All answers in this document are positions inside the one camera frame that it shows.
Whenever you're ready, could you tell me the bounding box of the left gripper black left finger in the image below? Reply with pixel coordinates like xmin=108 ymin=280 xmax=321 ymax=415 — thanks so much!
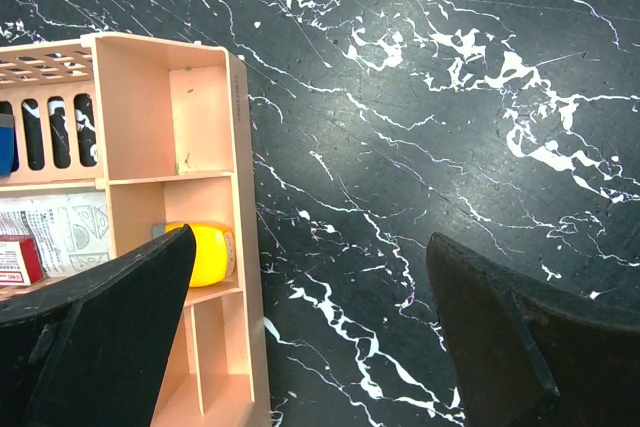
xmin=1 ymin=226 xmax=196 ymax=426

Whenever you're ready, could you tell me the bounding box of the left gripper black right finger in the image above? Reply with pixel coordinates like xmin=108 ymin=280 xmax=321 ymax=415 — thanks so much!
xmin=426 ymin=233 xmax=639 ymax=426

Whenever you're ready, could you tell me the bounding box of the white printed paper packet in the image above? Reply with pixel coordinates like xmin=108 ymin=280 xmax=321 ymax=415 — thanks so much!
xmin=1 ymin=192 xmax=111 ymax=277

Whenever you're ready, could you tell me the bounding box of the yellow cap small box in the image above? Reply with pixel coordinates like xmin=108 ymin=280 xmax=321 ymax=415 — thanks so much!
xmin=151 ymin=221 xmax=236 ymax=288

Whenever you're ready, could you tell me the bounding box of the blue eraser block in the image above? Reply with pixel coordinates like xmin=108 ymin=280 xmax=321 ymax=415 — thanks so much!
xmin=0 ymin=113 xmax=19 ymax=177

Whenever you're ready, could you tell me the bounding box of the peach plastic desk organizer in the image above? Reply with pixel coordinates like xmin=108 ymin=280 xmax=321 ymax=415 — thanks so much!
xmin=1 ymin=33 xmax=270 ymax=426

